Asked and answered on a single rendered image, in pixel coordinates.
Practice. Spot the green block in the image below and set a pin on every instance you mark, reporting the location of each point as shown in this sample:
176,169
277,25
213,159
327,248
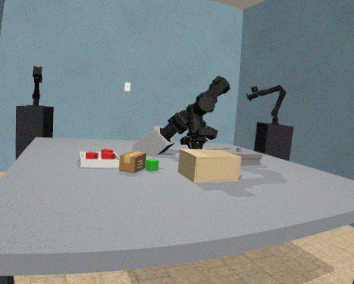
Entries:
152,164

